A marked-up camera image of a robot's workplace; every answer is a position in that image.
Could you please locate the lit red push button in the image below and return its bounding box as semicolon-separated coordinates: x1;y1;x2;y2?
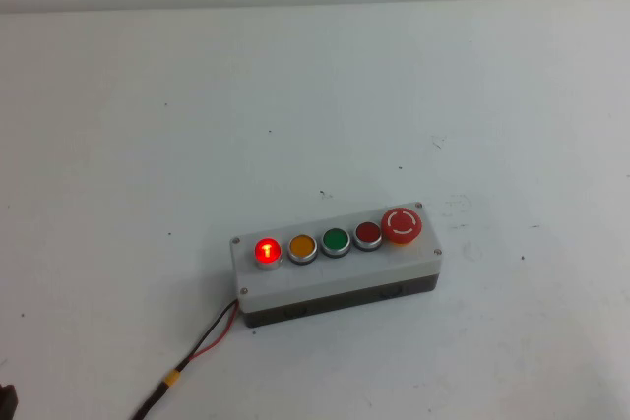
253;236;284;271

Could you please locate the green push button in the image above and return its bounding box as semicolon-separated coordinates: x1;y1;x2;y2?
320;227;351;259

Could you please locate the yellow push button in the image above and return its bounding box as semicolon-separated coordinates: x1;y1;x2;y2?
286;234;318;266

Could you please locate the dark red push button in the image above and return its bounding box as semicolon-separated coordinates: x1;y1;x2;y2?
352;220;384;252

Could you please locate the grey and black button box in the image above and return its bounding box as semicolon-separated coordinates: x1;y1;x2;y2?
229;201;443;330

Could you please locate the red mushroom emergency stop button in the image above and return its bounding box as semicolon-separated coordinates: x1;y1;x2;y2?
381;207;423;248

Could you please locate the red and black wire cable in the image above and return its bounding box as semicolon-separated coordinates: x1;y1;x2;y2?
128;298;243;420

